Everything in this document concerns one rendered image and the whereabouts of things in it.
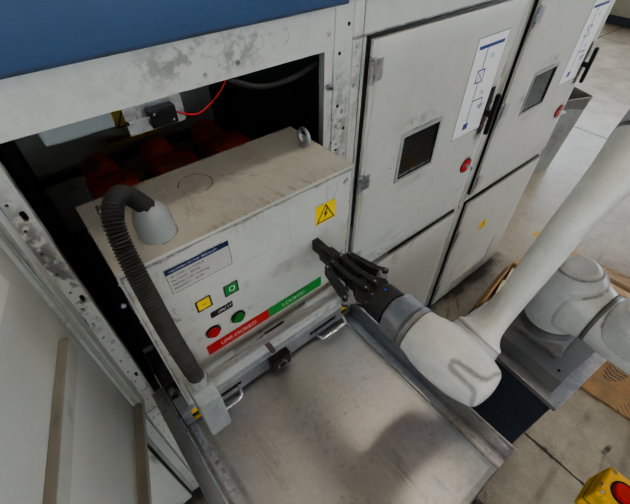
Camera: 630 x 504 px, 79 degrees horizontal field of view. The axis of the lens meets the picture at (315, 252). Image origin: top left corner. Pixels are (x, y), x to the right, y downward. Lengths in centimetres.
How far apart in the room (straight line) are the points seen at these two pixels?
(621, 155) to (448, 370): 43
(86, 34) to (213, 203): 31
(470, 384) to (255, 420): 58
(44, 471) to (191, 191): 49
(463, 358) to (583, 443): 163
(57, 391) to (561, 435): 201
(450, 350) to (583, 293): 60
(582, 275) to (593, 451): 121
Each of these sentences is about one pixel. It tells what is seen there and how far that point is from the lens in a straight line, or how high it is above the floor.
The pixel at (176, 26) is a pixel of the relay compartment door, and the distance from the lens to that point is 65.
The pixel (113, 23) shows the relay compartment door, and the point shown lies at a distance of 63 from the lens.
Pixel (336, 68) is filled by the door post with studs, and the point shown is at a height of 153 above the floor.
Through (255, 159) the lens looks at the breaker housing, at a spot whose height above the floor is 139.
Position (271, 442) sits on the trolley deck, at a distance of 104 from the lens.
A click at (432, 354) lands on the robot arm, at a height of 126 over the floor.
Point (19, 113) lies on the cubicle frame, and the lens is 65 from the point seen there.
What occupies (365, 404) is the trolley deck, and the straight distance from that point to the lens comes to 107.
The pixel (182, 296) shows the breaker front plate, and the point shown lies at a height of 128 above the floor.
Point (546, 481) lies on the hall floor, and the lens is 212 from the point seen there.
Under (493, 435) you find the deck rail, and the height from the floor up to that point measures 89.
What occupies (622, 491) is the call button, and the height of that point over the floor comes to 91.
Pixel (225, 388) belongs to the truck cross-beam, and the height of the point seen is 92.
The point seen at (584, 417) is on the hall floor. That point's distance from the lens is 234.
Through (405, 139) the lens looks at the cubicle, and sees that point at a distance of 114.
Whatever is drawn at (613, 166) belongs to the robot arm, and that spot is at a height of 150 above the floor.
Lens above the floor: 183
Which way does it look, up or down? 45 degrees down
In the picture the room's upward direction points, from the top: straight up
